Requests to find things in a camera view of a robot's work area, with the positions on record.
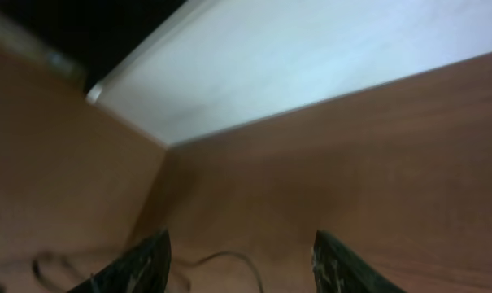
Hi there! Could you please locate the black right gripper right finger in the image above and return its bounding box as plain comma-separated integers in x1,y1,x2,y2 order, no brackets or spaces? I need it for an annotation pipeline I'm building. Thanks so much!
312,230,404,293

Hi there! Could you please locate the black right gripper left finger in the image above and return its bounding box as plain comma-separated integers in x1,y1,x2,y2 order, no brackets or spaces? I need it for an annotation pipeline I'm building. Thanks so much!
68,229,172,293

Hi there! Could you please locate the wooden side panel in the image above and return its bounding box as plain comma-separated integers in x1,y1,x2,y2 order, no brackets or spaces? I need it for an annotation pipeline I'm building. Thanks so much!
0,51,164,262

